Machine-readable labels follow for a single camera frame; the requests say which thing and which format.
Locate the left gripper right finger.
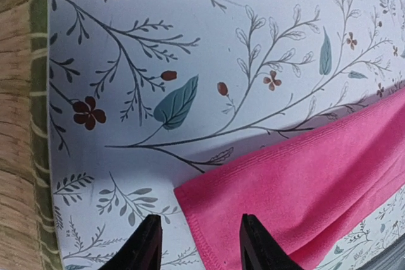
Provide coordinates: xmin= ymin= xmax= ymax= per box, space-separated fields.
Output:
xmin=239 ymin=214 xmax=294 ymax=269

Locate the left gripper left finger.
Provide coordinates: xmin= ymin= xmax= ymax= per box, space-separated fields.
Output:
xmin=111 ymin=215 xmax=163 ymax=270

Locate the pink towel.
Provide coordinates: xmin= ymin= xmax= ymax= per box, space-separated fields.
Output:
xmin=174 ymin=90 xmax=404 ymax=269

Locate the woven bamboo tray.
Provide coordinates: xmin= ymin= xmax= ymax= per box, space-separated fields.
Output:
xmin=1 ymin=0 xmax=63 ymax=269

